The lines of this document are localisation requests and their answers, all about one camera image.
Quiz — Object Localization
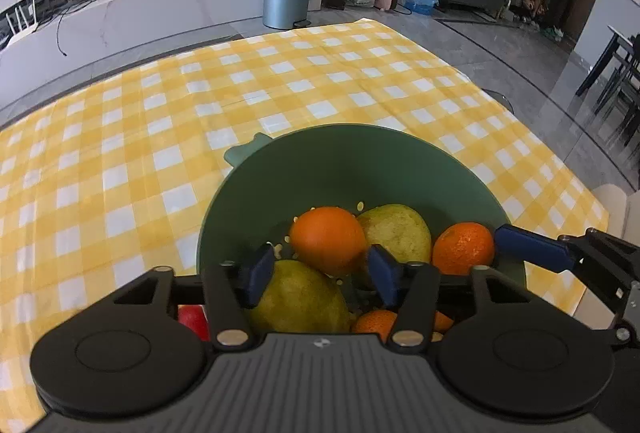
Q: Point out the small red fruit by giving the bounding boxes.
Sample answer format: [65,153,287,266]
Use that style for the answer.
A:
[178,305,210,342]

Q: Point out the orange tangerine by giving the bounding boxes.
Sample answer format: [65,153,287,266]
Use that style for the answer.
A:
[352,309,397,343]
[432,222,495,276]
[434,312,454,333]
[288,207,368,276]

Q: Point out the large yellow-green pear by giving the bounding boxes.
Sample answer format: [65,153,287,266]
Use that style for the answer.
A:
[357,204,432,263]

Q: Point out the round green pear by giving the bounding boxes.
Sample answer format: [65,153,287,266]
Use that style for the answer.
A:
[245,260,352,335]

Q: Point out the orange tangerine back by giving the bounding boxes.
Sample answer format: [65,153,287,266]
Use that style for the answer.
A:
[288,207,368,276]

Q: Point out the green colander bowl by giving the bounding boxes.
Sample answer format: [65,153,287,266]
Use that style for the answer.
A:
[196,122,527,333]

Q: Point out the black dining chairs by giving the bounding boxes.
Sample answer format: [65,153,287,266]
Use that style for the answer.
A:
[575,25,639,146]

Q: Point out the yellow checkered tablecloth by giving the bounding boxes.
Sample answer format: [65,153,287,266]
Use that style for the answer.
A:
[1,18,608,432]

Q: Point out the white tv console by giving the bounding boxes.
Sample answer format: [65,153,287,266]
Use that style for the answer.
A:
[0,0,327,107]

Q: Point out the white wifi router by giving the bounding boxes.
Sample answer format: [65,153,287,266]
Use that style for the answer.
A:
[6,0,39,42]

